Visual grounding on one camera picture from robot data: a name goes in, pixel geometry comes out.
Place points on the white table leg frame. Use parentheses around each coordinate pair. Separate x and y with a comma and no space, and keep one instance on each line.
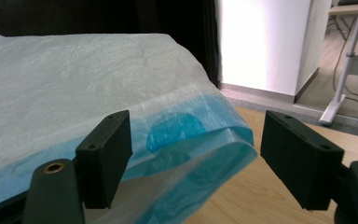
(343,77)

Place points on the blue plastic bag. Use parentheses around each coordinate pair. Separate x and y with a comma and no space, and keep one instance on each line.
(180,130)

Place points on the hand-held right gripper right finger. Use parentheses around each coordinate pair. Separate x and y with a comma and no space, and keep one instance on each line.
(301,165)

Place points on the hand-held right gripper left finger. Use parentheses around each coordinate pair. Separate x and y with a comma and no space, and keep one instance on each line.
(105,161)

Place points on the translucent white plastic bag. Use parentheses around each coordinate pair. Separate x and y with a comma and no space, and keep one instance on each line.
(90,77)

